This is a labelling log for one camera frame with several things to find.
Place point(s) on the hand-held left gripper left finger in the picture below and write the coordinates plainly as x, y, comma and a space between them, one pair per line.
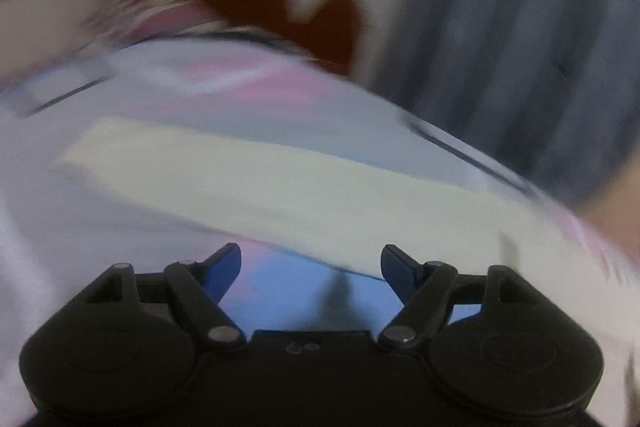
226, 268

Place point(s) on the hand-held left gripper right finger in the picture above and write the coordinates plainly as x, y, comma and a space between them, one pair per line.
396, 268

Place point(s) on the cream white small garment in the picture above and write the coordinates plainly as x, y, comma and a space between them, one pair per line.
280, 177

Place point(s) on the person's right forearm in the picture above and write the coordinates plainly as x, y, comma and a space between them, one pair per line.
615, 202

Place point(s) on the pastel patterned bed sheet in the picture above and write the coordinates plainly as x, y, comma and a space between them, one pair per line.
150, 82

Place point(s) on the grey blue curtain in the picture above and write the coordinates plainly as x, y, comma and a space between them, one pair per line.
500, 32

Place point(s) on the pink pillow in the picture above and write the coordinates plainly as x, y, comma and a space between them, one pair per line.
170, 14

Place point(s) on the dark red heart-shaped headboard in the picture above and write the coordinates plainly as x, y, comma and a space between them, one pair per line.
280, 2

